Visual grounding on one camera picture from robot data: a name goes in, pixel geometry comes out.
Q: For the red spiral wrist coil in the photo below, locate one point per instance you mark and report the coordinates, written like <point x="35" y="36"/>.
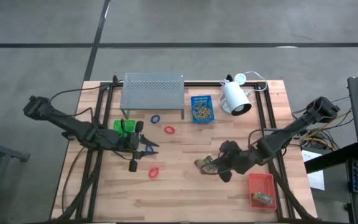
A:
<point x="165" y="130"/>
<point x="149" y="174"/>

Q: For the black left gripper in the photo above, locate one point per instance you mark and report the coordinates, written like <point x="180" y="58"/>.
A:
<point x="132" y="143"/>

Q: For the green plastic basket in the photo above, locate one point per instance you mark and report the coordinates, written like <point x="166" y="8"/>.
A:
<point x="129" y="126"/>

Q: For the crayon box with yellow print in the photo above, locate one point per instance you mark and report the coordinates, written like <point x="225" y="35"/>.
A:
<point x="263" y="198"/>

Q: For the blue spiral wrist coil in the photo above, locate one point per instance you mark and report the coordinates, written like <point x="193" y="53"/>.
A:
<point x="151" y="119"/>
<point x="148" y="149"/>

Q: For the white paper sheet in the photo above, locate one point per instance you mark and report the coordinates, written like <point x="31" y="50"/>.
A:
<point x="317" y="182"/>

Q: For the black aluminium table frame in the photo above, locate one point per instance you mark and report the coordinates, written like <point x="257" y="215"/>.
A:
<point x="204" y="84"/>

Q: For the pile of yellow rubber bands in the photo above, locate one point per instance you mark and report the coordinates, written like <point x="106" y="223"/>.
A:
<point x="201" y="112"/>

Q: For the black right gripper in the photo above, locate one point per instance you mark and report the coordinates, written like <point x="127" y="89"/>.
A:
<point x="235" y="161"/>

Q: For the red plastic basket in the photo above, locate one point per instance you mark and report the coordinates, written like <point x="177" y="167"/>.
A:
<point x="259" y="182"/>

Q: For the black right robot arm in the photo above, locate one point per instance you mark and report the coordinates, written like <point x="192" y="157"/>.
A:
<point x="291" y="130"/>

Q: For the grey perforated metal shelf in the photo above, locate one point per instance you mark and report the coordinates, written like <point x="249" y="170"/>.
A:
<point x="154" y="91"/>

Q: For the white spot lamp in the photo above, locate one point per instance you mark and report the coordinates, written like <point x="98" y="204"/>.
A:
<point x="235" y="96"/>

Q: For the black desk bar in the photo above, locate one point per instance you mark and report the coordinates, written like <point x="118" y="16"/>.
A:
<point x="331" y="158"/>

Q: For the blue plastic basket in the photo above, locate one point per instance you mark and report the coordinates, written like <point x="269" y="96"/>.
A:
<point x="201" y="99"/>

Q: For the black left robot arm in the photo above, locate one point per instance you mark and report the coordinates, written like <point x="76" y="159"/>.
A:
<point x="73" y="127"/>

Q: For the crayon box with blue print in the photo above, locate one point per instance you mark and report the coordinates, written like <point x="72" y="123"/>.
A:
<point x="204" y="165"/>

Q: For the grey side table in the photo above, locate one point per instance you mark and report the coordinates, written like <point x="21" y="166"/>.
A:
<point x="5" y="150"/>

